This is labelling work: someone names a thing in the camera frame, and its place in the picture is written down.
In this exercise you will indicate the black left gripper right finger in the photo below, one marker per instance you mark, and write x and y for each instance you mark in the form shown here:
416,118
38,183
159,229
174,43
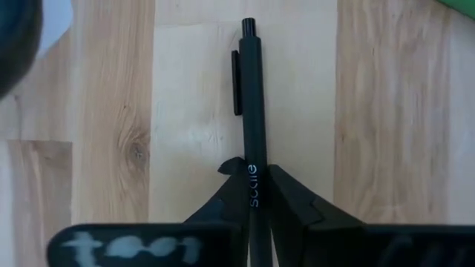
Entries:
297,230

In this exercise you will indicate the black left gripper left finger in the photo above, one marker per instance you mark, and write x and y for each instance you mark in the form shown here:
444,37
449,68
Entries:
230,204

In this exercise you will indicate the black click pen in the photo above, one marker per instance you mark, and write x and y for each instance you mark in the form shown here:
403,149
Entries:
254,111

